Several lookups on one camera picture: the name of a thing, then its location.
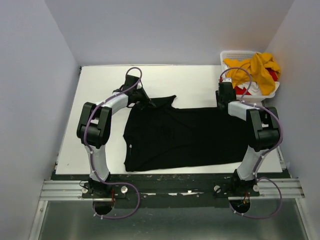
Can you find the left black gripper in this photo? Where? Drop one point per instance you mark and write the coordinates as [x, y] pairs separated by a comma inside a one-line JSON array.
[[146, 100]]

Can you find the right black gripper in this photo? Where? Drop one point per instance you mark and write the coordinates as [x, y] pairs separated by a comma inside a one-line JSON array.
[[218, 97]]

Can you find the black t-shirt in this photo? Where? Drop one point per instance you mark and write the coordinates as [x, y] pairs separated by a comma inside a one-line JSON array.
[[165, 137]]

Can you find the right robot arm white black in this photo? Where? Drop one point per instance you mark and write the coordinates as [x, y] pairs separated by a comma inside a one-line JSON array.
[[263, 133]]

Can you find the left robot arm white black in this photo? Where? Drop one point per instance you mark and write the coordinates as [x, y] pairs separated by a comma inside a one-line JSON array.
[[94, 128]]

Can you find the red t-shirt in basket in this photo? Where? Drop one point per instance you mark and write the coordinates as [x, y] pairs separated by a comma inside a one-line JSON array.
[[273, 73]]

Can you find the white t-shirt in basket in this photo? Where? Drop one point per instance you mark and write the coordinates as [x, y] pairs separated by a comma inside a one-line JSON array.
[[239, 91]]

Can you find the yellow t-shirt in basket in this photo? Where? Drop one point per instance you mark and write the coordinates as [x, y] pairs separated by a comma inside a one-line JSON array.
[[257, 70]]

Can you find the white plastic laundry basket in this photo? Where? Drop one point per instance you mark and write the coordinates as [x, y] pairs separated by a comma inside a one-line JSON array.
[[250, 98]]

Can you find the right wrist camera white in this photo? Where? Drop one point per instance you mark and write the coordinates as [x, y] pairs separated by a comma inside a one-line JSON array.
[[227, 80]]

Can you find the black mounting base plate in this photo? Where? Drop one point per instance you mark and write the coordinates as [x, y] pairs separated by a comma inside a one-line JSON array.
[[127, 191]]

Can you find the aluminium rail frame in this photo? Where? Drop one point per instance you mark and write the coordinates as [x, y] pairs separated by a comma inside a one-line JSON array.
[[277, 213]]

